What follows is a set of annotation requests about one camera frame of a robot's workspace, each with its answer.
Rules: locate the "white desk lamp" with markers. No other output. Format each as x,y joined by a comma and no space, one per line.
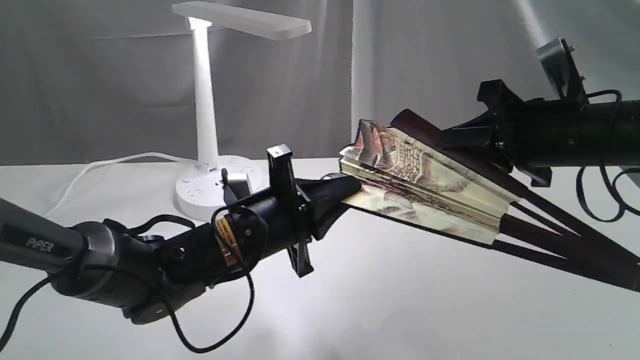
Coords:
199,189

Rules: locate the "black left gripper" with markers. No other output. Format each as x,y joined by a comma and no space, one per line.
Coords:
284,216

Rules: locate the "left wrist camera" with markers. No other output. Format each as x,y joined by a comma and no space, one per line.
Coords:
235,186

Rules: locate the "painted paper folding fan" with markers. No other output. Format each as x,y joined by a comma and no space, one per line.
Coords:
406,177

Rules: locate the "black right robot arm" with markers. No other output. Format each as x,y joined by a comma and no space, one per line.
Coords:
536,135

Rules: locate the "grey backdrop curtain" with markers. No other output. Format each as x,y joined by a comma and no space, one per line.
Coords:
86,80

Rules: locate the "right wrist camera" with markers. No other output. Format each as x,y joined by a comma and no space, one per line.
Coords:
556,58

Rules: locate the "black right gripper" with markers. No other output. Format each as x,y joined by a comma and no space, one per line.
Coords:
493,133

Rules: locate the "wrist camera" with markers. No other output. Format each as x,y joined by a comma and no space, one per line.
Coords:
556,58
235,186

